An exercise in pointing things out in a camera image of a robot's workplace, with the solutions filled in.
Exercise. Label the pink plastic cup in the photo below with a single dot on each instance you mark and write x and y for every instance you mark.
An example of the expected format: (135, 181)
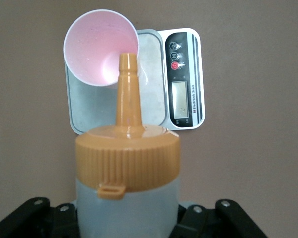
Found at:
(94, 44)

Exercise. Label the brown table cover sheet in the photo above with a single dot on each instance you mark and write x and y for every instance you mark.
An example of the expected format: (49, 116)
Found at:
(250, 74)

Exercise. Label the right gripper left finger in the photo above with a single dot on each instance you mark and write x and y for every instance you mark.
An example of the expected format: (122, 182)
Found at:
(27, 220)

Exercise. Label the squeeze bottle with orange cap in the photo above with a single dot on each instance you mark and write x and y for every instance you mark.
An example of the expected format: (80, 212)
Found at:
(126, 161)

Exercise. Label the silver digital kitchen scale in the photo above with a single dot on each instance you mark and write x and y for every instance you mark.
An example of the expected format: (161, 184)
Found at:
(183, 99)

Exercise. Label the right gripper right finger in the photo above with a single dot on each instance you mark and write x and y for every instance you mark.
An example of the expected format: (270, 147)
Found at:
(228, 223)

